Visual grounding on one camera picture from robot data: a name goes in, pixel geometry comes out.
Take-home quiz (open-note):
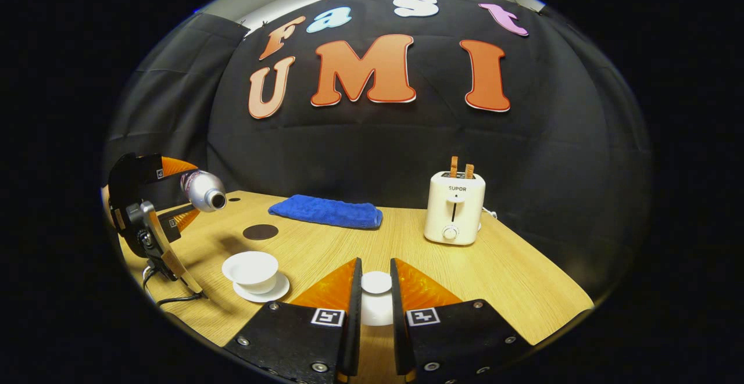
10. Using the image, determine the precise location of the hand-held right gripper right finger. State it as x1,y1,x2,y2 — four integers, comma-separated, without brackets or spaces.
389,257,532,384

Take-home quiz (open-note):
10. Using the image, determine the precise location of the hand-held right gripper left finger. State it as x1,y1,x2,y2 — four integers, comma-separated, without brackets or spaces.
224,257,363,384

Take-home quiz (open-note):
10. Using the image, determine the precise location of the silver water bottle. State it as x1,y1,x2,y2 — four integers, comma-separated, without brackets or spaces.
180,170,228,213

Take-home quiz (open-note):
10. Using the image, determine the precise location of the dark brown round coaster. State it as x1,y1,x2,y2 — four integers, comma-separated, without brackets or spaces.
242,224,280,241

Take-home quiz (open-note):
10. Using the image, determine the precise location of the white teacup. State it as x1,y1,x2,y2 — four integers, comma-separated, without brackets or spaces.
221,250,280,295

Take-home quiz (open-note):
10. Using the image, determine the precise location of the white saucer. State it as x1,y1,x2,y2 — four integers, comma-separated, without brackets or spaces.
232,272,291,304

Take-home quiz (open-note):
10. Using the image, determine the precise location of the blue towel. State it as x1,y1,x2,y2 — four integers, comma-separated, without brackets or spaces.
268,194,384,229

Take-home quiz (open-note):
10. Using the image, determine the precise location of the white toaster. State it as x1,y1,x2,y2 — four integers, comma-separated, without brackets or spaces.
424,170,487,246

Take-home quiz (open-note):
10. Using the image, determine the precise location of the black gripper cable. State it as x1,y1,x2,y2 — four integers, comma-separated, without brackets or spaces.
142,265,207,309

